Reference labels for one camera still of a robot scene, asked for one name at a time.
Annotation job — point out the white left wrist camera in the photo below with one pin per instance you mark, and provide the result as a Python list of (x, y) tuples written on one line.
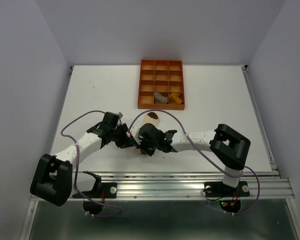
[(120, 115)]

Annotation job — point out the cream and brown sock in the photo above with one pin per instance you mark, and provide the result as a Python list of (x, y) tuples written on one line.
[(149, 118)]

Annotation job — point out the taupe sock with maroon cuff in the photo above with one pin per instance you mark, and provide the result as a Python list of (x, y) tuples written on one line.
[(160, 99)]

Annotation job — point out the mustard yellow striped sock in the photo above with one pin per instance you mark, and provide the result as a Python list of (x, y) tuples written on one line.
[(175, 98)]

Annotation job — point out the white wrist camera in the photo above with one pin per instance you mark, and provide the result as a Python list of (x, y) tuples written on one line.
[(134, 133), (120, 115)]

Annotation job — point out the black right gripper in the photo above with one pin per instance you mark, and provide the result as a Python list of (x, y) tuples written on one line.
[(143, 151)]

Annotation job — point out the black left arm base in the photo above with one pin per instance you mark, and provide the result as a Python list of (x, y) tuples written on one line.
[(94, 193)]

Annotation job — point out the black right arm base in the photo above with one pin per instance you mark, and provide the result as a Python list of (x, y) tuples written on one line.
[(229, 198)]

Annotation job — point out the aluminium right side rail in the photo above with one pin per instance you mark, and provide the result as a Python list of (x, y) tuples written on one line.
[(274, 168)]

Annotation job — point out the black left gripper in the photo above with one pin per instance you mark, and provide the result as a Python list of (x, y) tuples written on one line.
[(125, 142)]

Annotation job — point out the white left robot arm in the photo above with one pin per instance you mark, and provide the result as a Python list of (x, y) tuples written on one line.
[(56, 177)]

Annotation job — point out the aluminium front rail frame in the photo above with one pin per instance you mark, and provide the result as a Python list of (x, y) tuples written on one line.
[(184, 186)]

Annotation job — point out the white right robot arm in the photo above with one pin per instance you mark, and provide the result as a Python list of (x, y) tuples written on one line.
[(228, 145)]

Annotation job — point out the orange compartment tray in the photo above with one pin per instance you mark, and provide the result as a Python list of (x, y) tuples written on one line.
[(160, 75)]

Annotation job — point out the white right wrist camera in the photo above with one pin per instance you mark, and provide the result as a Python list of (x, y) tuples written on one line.
[(134, 133)]

